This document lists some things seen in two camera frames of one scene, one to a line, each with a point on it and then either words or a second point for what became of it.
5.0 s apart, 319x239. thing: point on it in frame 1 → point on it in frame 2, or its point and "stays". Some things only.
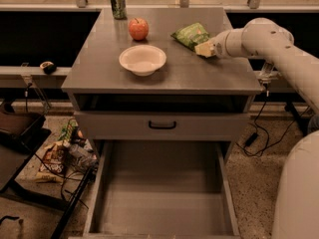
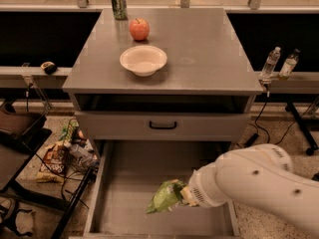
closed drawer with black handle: x=161 y=125 stays
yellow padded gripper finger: x=206 y=49 → x=187 y=197
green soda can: x=118 y=2 stays
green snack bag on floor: x=68 y=129 stays
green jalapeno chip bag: x=191 y=35 → x=167 y=196
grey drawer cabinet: x=136 y=79 stays
